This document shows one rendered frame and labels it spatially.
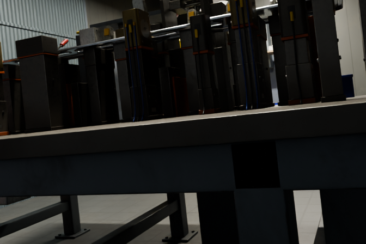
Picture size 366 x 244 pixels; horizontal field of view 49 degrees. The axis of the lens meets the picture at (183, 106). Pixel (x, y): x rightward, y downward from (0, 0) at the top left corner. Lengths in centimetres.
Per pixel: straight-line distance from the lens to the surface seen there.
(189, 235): 239
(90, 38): 174
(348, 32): 707
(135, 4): 134
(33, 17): 484
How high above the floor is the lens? 71
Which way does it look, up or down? 1 degrees up
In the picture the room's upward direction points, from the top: 6 degrees counter-clockwise
